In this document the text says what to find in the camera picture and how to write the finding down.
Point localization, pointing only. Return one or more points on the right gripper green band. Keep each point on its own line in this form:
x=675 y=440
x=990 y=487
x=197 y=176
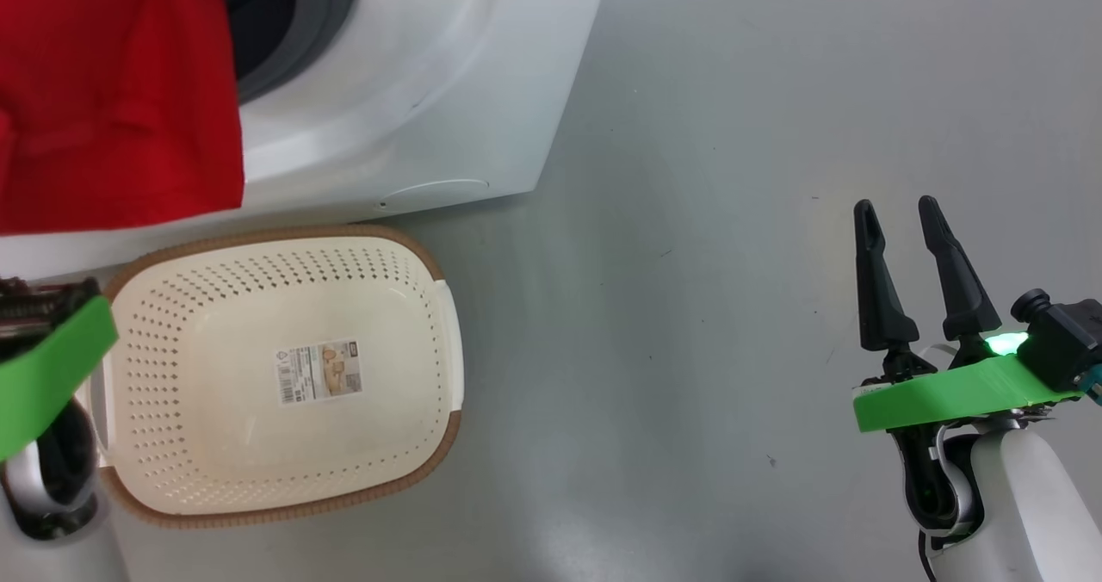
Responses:
x=947 y=397

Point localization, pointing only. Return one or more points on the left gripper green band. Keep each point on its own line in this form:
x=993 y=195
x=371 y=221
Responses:
x=43 y=375

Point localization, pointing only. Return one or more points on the red garment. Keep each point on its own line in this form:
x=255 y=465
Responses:
x=112 y=91

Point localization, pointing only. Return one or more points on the cream perforated brown-rimmed laundry basket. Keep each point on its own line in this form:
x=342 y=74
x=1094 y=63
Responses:
x=215 y=444

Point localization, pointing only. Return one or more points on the white front-loading washing machine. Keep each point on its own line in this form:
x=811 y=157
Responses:
x=430 y=91

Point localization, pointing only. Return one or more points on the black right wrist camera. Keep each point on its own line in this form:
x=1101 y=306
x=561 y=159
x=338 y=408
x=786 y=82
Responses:
x=1067 y=341

